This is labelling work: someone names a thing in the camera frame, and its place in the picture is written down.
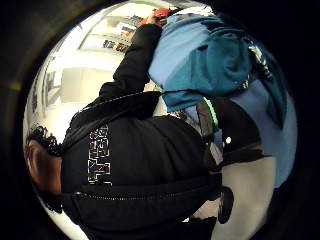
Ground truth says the blue and teal garment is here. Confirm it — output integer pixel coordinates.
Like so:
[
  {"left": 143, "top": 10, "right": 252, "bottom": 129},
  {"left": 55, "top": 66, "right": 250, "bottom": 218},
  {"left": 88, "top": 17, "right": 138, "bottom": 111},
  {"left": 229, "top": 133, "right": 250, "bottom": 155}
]
[{"left": 147, "top": 12, "right": 289, "bottom": 130}]

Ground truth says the the person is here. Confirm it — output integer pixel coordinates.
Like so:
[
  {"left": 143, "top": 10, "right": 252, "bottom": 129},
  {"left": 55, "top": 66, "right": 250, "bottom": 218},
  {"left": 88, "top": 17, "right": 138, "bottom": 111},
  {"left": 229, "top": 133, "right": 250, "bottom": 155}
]
[{"left": 24, "top": 23, "right": 224, "bottom": 240}]

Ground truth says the red object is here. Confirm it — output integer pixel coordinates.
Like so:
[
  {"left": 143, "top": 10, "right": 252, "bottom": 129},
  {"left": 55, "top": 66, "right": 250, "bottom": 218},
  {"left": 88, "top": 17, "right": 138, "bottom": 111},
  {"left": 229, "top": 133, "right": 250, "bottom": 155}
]
[{"left": 138, "top": 7, "right": 173, "bottom": 26}]

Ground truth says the white wall shelf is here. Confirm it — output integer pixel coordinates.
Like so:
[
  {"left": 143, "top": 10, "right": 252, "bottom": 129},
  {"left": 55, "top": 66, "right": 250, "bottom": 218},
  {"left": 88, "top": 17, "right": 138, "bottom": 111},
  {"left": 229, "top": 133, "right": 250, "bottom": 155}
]
[{"left": 78, "top": 14, "right": 149, "bottom": 55}]

